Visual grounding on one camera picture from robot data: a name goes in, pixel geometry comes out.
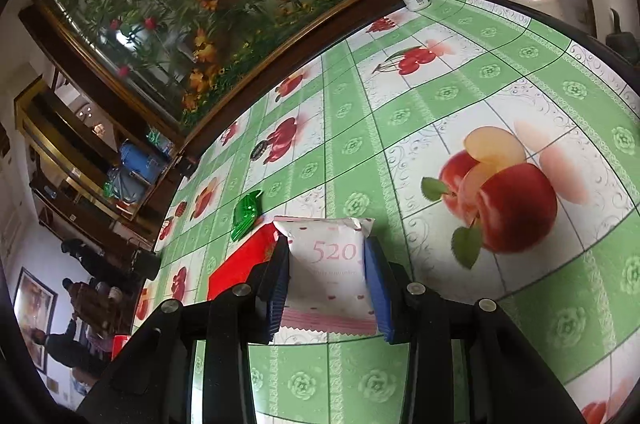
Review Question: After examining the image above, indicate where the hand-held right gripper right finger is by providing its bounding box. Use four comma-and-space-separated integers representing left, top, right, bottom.
364, 237, 586, 424

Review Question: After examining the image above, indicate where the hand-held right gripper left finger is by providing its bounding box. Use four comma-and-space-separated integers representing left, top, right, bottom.
80, 234, 292, 424

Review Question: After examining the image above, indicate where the red snack packet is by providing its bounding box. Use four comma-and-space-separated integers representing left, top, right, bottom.
207, 223, 281, 302

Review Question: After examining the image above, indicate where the white and pink snack packet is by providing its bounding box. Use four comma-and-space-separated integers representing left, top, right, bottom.
272, 217, 381, 336

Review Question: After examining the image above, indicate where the green snack packet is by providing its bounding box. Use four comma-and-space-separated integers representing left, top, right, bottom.
230, 190, 264, 241

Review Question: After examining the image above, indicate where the blue plastic bucket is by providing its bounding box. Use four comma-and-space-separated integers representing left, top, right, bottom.
117, 140, 168, 185

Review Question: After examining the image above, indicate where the glass cabinet with artificial flowers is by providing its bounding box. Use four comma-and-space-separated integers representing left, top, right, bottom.
25, 0, 441, 155

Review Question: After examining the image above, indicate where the dark metal flashlight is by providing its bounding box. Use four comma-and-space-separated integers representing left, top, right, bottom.
602, 7, 640, 66

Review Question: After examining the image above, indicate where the framed wall picture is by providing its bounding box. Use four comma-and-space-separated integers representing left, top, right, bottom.
12, 267, 58, 375

